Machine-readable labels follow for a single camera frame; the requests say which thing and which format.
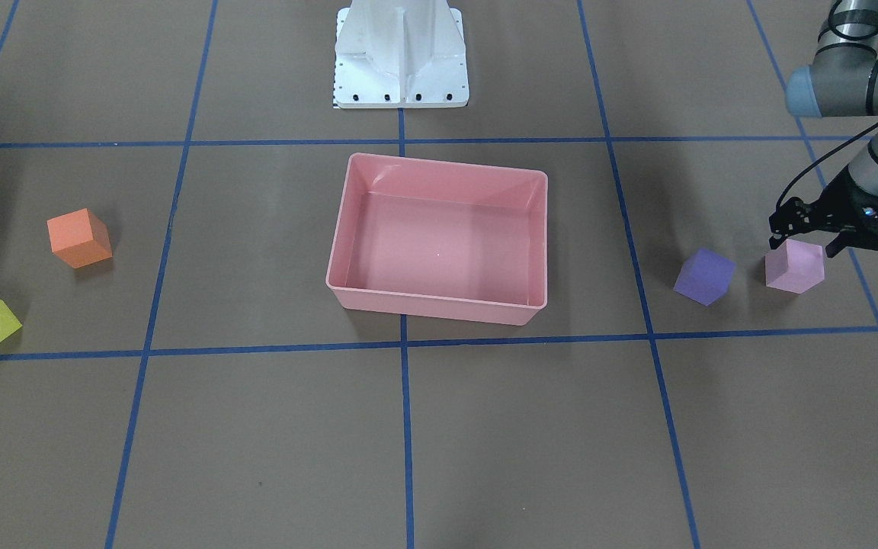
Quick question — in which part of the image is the light pink foam block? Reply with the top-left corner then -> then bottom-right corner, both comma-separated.
764,239 -> 826,294

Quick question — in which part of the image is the pink plastic bin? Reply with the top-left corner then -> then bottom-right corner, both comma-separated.
325,153 -> 550,326

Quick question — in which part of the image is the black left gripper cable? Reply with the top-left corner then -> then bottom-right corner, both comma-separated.
774,99 -> 878,210

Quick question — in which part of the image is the purple foam block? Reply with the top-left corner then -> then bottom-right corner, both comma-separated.
673,248 -> 736,307

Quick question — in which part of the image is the orange foam block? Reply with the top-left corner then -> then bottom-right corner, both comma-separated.
46,208 -> 113,270

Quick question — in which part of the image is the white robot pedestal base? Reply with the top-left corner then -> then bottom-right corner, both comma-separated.
332,1 -> 470,109

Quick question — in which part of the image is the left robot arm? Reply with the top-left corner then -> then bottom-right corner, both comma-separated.
769,1 -> 878,258

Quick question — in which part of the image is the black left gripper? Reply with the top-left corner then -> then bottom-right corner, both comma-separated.
767,181 -> 878,259

